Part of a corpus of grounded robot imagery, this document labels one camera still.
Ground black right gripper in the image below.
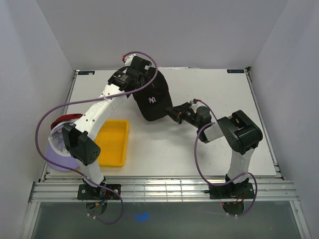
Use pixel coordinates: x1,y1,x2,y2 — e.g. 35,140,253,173
164,102,202,129

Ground black baseball cap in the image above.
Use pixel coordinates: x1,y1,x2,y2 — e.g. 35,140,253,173
133,70,172,121

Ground purple baseball cap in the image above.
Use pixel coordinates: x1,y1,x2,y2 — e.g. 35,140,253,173
45,119,79,169

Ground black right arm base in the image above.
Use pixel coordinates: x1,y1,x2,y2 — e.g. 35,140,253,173
204,183,255,199

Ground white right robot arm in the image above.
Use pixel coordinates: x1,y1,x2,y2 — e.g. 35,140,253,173
165,99,263,198

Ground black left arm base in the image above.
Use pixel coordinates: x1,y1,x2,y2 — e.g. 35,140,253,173
77,184,119,200

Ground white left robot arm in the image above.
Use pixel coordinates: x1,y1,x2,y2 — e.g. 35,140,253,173
62,54,152,199

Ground yellow plastic tray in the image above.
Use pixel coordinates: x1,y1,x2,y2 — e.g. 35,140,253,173
95,119,130,167

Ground red baseball cap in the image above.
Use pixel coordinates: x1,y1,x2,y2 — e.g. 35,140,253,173
50,114,82,129

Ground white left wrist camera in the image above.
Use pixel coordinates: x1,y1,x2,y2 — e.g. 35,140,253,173
122,54,136,66

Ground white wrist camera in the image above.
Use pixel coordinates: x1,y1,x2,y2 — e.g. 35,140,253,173
122,54,136,66
189,99,199,109

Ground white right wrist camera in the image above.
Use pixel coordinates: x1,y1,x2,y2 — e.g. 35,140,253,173
189,99,199,109

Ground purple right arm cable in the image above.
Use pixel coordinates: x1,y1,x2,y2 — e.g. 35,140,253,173
194,99,258,218

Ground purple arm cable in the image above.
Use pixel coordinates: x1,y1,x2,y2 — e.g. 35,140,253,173
194,99,258,218
34,51,159,225

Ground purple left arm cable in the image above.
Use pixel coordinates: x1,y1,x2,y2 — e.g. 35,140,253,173
34,51,159,225

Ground aluminium rail frame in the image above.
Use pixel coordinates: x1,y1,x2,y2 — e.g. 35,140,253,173
29,175,311,239

